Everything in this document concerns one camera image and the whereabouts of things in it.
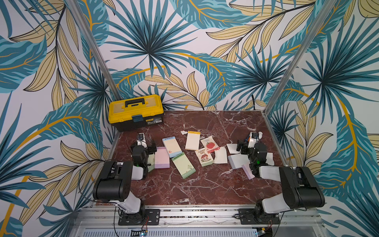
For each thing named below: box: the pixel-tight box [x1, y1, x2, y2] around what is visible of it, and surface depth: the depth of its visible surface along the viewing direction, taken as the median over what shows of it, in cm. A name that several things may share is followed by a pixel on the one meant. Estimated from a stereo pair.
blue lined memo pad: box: [227, 153, 251, 170], surface depth 94 cm
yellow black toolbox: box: [108, 94, 164, 133], surface depth 100 cm
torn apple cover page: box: [200, 135, 221, 154], surface depth 102 cm
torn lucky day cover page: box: [194, 147, 214, 167], surface depth 97 cm
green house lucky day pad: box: [147, 153, 155, 173], surface depth 91 cm
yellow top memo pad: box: [185, 130, 201, 151], surface depth 105 cm
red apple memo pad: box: [161, 136, 184, 158], surface depth 100 cm
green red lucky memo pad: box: [171, 152, 197, 180], surface depth 92 cm
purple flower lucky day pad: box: [154, 146, 171, 169], surface depth 92 cm
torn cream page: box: [213, 146, 228, 164], surface depth 97 cm
